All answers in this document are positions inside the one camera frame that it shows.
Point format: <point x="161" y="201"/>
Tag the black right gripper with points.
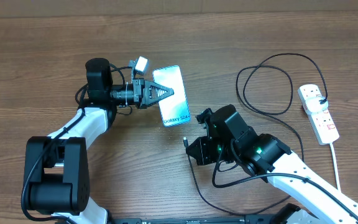
<point x="204" y="157"/>

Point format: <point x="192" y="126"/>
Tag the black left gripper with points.
<point x="140" y="84"/>

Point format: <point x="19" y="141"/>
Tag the blue Samsung Galaxy smartphone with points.
<point x="174" y="109"/>

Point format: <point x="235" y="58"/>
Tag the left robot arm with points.
<point x="56" y="182"/>

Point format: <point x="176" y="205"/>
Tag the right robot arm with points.
<point x="263" y="156"/>

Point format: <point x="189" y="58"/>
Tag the white charger adapter plug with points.
<point x="316" y="104"/>

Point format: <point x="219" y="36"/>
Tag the white power strip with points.
<point x="322" y="122"/>

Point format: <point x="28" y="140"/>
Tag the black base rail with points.
<point x="281" y="217"/>

